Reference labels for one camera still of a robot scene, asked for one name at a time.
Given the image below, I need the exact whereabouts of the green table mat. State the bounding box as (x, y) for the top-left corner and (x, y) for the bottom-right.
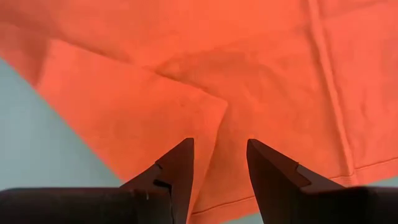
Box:
(0, 57), (398, 224)

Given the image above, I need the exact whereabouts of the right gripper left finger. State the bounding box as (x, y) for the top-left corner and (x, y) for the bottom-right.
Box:
(0, 138), (195, 224)

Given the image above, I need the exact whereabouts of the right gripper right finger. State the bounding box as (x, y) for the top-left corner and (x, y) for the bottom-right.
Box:
(246, 138), (398, 224)

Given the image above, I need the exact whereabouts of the orange towel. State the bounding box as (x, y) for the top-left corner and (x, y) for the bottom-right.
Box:
(0, 0), (398, 224)

